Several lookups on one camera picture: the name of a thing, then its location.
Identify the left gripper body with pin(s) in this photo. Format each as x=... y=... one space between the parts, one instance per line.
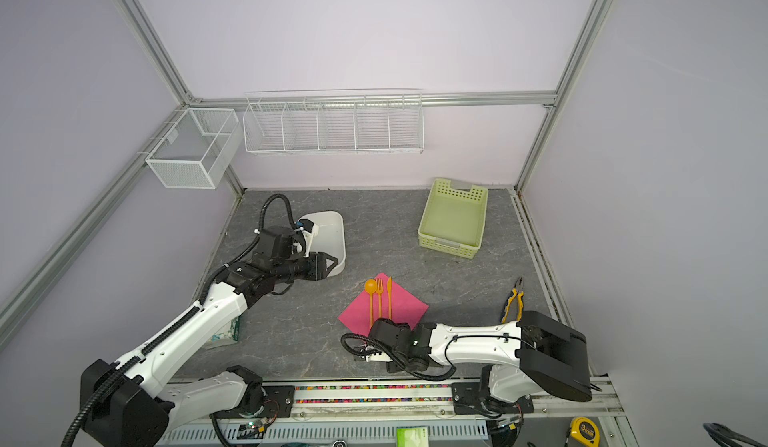
x=300 y=268

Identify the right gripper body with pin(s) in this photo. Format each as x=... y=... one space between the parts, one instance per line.
x=401 y=327

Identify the pink paper napkin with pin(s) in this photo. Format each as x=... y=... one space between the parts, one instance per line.
x=407 y=308

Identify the orange plastic spoon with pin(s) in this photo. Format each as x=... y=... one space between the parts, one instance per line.
x=371 y=288

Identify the orange plastic knife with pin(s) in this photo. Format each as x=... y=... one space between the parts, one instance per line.
x=389 y=286

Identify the orange plastic fork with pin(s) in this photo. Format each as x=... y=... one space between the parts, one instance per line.
x=379 y=297

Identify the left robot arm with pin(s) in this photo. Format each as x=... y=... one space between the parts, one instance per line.
x=129 y=402

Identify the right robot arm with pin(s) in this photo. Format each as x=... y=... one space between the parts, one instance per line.
x=535 y=353

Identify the white plastic tub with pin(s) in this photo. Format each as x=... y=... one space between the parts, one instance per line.
x=329 y=237

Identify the green box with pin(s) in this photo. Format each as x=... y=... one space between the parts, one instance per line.
x=412 y=436

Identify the tissue pack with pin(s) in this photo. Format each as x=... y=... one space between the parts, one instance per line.
x=226 y=336

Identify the yellow blue tool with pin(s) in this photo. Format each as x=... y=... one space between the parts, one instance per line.
x=513 y=307

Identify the green plastic basket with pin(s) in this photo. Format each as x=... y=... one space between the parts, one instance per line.
x=453 y=221

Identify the white mesh box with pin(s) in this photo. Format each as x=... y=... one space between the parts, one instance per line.
x=197 y=149

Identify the yellow tape measure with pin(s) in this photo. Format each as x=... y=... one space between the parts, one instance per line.
x=583 y=432

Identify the white wire shelf basket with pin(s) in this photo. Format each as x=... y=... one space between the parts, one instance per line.
x=334 y=121

